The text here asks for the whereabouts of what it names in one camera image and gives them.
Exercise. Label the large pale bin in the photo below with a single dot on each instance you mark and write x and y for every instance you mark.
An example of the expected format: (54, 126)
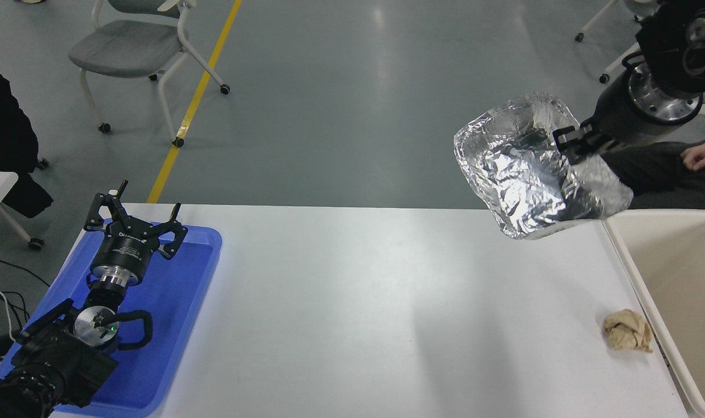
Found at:
(677, 278)

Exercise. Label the blue plastic tray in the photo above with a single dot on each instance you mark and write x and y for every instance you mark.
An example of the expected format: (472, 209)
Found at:
(172, 302)

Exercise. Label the silver foil tray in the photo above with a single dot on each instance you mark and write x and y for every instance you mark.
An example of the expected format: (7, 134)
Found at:
(514, 174)

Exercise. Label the crumpled tan paper ball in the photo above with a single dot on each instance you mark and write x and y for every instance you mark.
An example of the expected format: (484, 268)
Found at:
(628, 332)

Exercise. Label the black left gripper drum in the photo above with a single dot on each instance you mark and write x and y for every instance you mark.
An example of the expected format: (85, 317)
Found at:
(123, 249)

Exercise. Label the person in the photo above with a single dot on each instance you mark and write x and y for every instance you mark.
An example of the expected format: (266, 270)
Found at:
(660, 174)
(4, 128)

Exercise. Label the person's hand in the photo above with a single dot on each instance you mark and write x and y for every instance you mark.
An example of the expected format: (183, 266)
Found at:
(703, 155)

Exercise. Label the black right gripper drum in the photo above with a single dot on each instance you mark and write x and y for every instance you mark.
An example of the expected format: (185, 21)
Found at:
(619, 116)

